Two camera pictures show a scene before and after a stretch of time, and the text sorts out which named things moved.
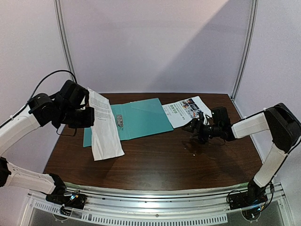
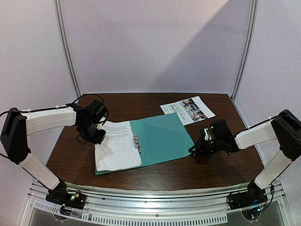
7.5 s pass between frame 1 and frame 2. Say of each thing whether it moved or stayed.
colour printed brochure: stayed
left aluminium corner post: stayed
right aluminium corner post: stayed
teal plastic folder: moved
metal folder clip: moved
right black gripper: moved
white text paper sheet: moved
